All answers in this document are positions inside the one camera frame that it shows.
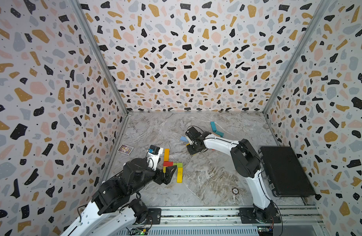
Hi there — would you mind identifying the red block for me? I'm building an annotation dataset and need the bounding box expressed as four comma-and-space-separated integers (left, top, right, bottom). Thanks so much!
163, 161, 174, 167

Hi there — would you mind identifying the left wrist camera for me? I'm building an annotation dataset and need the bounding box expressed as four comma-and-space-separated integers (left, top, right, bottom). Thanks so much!
146, 145, 164, 171

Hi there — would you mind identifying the orange-yellow long block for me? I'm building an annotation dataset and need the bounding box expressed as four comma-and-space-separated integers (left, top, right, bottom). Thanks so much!
164, 148, 170, 162

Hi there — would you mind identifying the round table grommet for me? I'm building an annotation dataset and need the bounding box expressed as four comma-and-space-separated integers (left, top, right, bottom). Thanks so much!
232, 188, 239, 195

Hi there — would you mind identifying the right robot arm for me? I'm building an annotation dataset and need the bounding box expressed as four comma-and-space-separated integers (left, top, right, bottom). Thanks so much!
185, 126, 278, 223

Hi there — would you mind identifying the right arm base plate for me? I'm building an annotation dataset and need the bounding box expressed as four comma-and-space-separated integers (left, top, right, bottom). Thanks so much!
238, 206, 281, 224

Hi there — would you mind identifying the light blue block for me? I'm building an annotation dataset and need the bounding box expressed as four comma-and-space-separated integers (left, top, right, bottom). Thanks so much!
180, 136, 189, 143

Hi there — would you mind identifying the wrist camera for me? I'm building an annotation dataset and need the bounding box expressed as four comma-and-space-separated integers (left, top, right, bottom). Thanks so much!
185, 126, 201, 143
146, 145, 164, 171

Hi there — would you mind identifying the lime green block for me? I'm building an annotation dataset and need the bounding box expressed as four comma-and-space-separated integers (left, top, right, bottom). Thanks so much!
173, 162, 183, 168

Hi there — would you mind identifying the black carrying case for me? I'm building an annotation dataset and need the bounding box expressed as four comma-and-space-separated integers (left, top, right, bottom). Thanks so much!
259, 146, 315, 197

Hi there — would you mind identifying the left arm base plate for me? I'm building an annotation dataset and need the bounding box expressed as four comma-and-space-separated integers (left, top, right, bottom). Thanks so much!
140, 208, 162, 226

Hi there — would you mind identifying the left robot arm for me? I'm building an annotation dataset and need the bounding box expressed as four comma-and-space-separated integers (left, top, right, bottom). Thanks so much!
63, 158, 177, 236

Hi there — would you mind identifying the aluminium front rail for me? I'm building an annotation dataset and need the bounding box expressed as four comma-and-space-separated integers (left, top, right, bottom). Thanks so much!
110, 206, 326, 236

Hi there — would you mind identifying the small printed card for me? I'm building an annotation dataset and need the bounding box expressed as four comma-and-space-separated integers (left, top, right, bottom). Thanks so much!
118, 144, 134, 155

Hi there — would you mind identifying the teal small block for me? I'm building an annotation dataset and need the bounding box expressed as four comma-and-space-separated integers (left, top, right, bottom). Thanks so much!
215, 131, 224, 137

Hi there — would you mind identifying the teal long block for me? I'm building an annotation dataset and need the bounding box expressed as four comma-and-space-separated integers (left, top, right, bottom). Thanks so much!
210, 122, 217, 132

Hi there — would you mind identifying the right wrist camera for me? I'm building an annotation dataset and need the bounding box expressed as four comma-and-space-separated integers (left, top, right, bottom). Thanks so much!
185, 126, 201, 143

